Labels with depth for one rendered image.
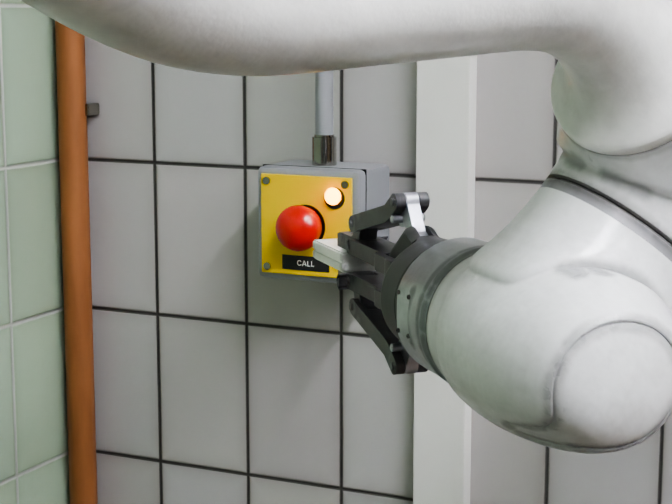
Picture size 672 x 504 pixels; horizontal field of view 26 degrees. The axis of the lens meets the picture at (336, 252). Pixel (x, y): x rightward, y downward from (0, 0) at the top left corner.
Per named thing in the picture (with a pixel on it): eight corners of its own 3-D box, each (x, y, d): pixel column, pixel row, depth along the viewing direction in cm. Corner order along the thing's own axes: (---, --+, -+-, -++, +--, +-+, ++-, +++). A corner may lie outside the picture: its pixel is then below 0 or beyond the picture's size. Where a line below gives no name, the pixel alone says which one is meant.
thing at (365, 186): (292, 265, 136) (291, 158, 134) (391, 273, 132) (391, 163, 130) (254, 278, 130) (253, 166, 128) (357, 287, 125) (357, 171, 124)
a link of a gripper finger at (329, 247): (342, 263, 108) (342, 253, 108) (312, 248, 114) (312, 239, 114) (380, 260, 109) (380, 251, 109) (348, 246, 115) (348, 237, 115)
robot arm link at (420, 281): (422, 402, 87) (386, 378, 92) (558, 388, 90) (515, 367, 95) (424, 251, 85) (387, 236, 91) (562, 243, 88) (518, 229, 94)
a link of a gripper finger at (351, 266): (380, 260, 109) (380, 270, 109) (348, 246, 115) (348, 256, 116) (342, 263, 108) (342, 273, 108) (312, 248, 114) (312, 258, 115)
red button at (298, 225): (289, 245, 129) (289, 200, 128) (330, 248, 127) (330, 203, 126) (270, 251, 125) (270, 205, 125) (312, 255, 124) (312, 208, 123)
